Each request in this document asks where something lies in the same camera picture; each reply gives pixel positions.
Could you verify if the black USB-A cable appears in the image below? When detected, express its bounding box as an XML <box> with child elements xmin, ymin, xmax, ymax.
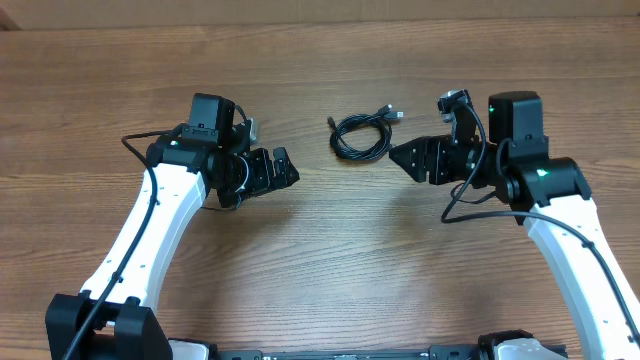
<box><xmin>329</xmin><ymin>104</ymin><xmax>406</xmax><ymax>162</ymax></box>

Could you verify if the black micro USB cable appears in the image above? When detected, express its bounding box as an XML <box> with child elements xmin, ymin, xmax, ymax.
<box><xmin>326</xmin><ymin>115</ymin><xmax>399</xmax><ymax>162</ymax></box>

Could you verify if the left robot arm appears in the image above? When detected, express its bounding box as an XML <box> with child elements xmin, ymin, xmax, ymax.
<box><xmin>45</xmin><ymin>93</ymin><xmax>299</xmax><ymax>359</ymax></box>

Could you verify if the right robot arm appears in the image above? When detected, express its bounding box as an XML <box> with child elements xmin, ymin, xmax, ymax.
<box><xmin>389</xmin><ymin>90</ymin><xmax>639</xmax><ymax>359</ymax></box>

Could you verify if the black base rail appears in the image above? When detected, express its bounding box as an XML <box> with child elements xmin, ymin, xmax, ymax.
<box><xmin>169</xmin><ymin>342</ymin><xmax>569</xmax><ymax>360</ymax></box>

